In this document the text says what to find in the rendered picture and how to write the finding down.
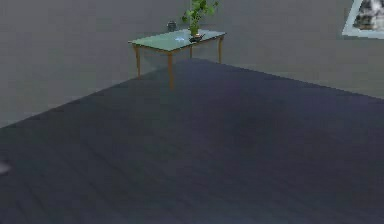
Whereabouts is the small black dish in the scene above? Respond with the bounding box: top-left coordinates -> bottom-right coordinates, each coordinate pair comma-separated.
188,33 -> 206,44

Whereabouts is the glass-top wooden table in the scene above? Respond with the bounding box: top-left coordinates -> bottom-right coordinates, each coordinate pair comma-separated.
127,28 -> 227,91

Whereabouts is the green house plant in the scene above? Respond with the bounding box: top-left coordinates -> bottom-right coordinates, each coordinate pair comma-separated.
181,0 -> 220,37

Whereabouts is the white-framed wall picture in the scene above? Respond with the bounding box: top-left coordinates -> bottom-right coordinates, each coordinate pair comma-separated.
341,0 -> 384,40

